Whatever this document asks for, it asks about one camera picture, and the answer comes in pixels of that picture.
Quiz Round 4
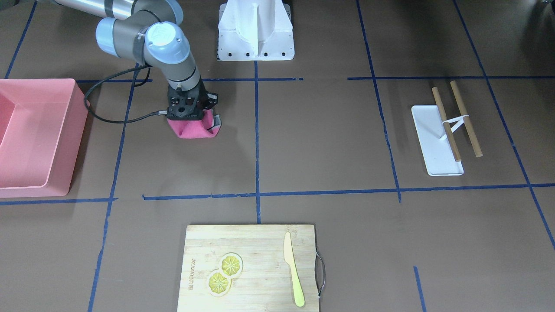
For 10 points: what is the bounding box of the rear lemon slice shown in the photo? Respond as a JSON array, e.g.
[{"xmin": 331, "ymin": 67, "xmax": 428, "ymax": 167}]
[{"xmin": 220, "ymin": 253, "xmax": 243, "ymax": 279}]

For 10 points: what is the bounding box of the yellow plastic knife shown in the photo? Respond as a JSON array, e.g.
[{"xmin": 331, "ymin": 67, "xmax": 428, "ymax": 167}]
[{"xmin": 283, "ymin": 231, "xmax": 305, "ymax": 307}]

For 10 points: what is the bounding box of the front lemon slice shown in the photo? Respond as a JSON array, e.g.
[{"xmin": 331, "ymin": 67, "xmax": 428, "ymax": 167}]
[{"xmin": 207, "ymin": 271, "xmax": 232, "ymax": 296}]

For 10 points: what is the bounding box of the pink plastic bin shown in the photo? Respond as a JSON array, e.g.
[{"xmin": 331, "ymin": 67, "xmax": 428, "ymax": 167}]
[{"xmin": 0, "ymin": 78, "xmax": 88, "ymax": 198}]

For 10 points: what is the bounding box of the white towel rack stand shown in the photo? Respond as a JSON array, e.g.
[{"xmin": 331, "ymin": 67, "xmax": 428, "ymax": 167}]
[{"xmin": 411, "ymin": 81, "xmax": 483, "ymax": 176}]

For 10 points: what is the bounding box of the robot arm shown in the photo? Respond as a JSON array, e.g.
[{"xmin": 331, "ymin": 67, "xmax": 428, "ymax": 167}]
[{"xmin": 54, "ymin": 0, "xmax": 218, "ymax": 121}]

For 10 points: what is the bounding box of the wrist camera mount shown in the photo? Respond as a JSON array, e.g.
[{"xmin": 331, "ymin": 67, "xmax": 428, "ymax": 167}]
[{"xmin": 166, "ymin": 89, "xmax": 204, "ymax": 121}]

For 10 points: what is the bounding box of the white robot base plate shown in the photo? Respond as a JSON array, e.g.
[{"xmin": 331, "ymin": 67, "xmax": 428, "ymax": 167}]
[{"xmin": 217, "ymin": 0, "xmax": 295, "ymax": 62}]

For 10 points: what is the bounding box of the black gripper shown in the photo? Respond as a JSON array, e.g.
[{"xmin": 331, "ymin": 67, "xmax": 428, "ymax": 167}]
[{"xmin": 167, "ymin": 87, "xmax": 219, "ymax": 121}]

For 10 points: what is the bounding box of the bamboo cutting board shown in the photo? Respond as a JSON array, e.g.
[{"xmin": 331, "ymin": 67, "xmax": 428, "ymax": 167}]
[{"xmin": 176, "ymin": 224, "xmax": 320, "ymax": 312}]

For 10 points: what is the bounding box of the black braided cable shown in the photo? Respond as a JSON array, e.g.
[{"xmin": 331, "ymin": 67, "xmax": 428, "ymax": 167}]
[{"xmin": 84, "ymin": 65, "xmax": 170, "ymax": 124}]

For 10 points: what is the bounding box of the lemon slice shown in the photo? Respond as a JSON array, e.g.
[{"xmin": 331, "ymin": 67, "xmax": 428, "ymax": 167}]
[
  {"xmin": 220, "ymin": 253, "xmax": 243, "ymax": 279},
  {"xmin": 207, "ymin": 271, "xmax": 232, "ymax": 296}
]

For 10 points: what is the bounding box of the magenta cleaning cloth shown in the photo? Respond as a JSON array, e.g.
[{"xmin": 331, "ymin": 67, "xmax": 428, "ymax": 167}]
[{"xmin": 167, "ymin": 109, "xmax": 222, "ymax": 140}]

